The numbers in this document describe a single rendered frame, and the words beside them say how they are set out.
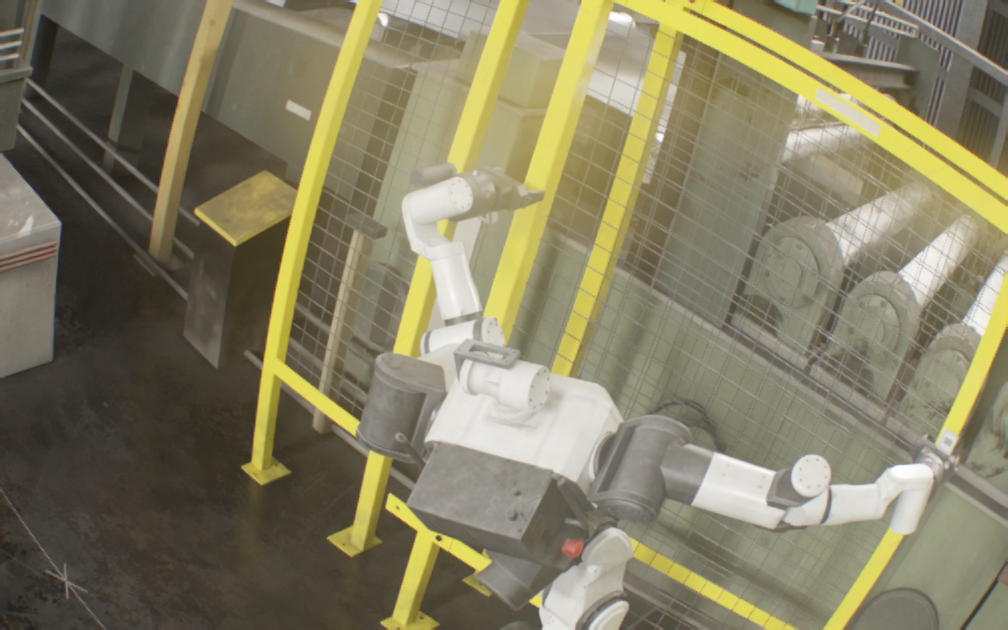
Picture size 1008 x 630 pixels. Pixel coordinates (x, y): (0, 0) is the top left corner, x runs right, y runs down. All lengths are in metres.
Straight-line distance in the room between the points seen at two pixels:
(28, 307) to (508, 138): 1.78
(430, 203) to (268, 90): 2.15
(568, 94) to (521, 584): 0.98
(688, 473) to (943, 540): 1.62
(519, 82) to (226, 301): 1.23
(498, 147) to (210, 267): 1.09
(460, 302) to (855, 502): 0.90
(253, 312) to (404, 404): 2.20
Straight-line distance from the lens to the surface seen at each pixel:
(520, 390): 1.70
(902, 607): 3.26
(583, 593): 2.33
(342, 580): 3.27
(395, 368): 1.89
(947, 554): 3.18
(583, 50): 2.36
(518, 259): 2.51
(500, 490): 1.75
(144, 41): 5.09
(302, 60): 4.11
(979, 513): 3.10
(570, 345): 2.98
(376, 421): 1.92
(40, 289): 3.69
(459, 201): 2.17
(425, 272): 2.91
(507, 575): 2.10
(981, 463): 3.11
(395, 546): 3.47
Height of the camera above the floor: 2.18
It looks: 26 degrees down
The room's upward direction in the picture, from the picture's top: 17 degrees clockwise
